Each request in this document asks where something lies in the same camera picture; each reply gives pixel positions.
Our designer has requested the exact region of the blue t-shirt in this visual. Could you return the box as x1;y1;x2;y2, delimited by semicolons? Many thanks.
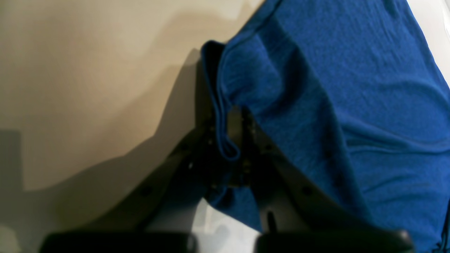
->
201;0;450;253

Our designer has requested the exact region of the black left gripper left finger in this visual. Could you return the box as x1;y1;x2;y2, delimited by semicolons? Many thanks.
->
40;56;221;253

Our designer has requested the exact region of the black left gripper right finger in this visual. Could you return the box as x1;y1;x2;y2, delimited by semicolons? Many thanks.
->
227;107;415;253

